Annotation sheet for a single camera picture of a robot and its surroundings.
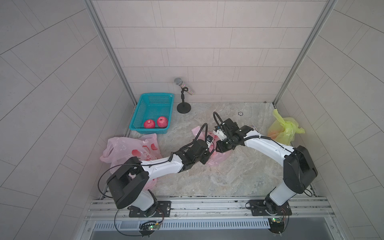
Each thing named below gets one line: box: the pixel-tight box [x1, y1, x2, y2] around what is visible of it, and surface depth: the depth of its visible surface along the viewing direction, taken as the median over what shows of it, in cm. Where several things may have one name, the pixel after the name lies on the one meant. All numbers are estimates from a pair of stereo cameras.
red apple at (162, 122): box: [157, 116, 168, 129], surface depth 100 cm
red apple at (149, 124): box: [144, 119, 156, 129], surface depth 99 cm
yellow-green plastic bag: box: [267, 109, 306, 146], surface depth 83 cm
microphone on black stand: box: [174, 77, 195, 114], surface depth 111 cm
